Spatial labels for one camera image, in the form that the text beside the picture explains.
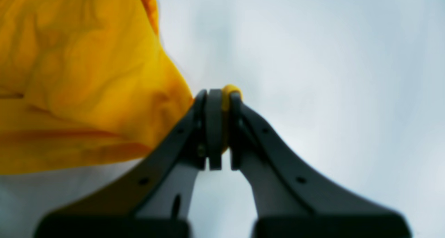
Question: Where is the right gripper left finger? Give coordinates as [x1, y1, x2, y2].
[34, 89, 224, 238]

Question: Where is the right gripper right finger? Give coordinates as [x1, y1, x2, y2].
[229, 92, 412, 238]

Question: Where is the yellow t-shirt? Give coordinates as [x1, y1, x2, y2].
[0, 0, 243, 175]

